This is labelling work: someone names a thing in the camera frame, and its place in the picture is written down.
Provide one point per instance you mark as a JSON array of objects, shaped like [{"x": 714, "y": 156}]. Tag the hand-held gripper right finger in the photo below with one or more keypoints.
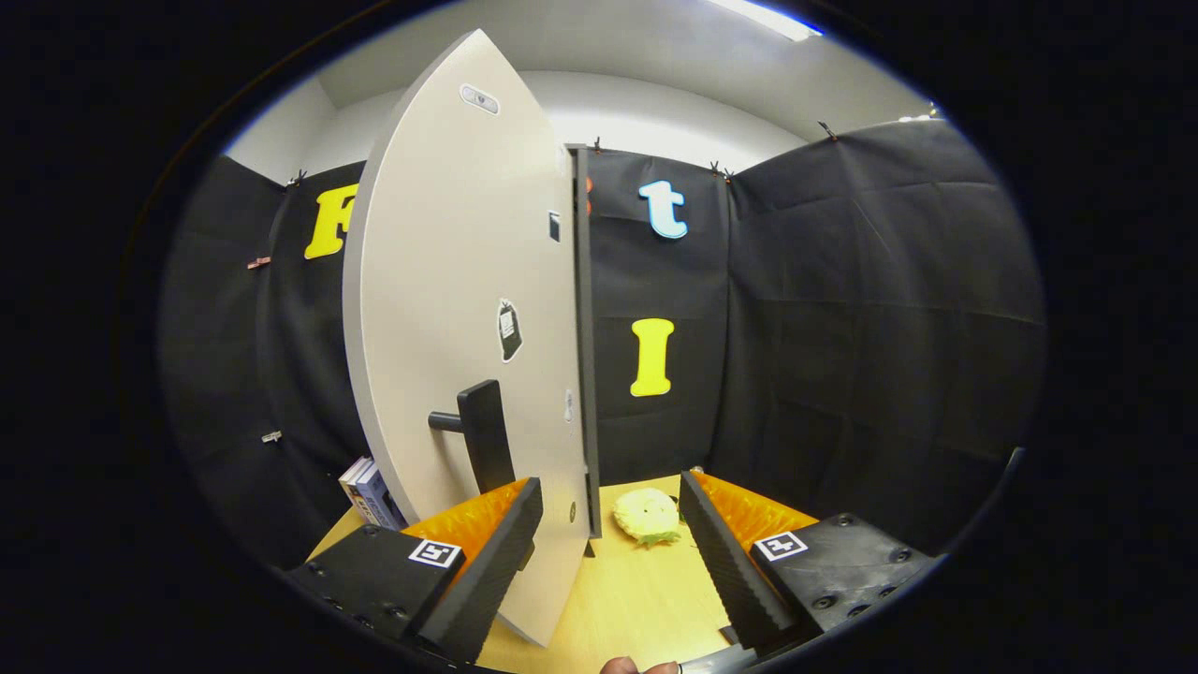
[{"x": 725, "y": 571}]

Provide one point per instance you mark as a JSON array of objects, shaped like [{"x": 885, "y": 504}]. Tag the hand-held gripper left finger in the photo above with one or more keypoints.
[{"x": 491, "y": 580}]

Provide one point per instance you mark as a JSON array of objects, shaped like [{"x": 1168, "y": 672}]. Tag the beige shoe cabinet door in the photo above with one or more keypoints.
[{"x": 440, "y": 281}]

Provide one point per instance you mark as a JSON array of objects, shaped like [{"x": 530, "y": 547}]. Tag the yellow plush toy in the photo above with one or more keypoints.
[{"x": 646, "y": 515}]

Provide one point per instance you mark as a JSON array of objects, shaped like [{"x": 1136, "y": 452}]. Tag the blue cover book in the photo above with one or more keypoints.
[{"x": 382, "y": 501}]

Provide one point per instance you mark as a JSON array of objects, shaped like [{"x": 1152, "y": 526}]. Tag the black backdrop cloth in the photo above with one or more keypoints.
[{"x": 842, "y": 328}]

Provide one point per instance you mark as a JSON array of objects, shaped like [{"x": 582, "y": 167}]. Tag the long ceiling light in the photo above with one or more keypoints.
[{"x": 767, "y": 19}]

